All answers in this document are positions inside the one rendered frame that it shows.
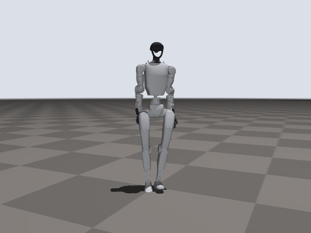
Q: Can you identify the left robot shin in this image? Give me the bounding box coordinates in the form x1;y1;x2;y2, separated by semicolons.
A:
156;149;168;182

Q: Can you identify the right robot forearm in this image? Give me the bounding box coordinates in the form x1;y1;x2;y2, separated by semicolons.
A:
135;92;143;112

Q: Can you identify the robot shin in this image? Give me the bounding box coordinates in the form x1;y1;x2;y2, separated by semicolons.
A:
156;149;168;182
142;150;151;183

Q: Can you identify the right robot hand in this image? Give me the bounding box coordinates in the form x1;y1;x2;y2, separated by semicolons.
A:
136;108;140;124

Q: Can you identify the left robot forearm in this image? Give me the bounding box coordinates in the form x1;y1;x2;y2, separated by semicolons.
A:
166;93;174;110

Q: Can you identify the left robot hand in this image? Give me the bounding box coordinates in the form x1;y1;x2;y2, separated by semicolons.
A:
172;109;178;128

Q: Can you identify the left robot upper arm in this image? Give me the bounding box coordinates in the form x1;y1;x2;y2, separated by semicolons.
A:
166;66;176;94

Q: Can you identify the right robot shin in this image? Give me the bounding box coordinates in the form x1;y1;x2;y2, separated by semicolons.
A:
142;150;151;183

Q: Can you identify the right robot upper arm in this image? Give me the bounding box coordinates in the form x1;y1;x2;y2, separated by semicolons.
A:
135;64;146;93

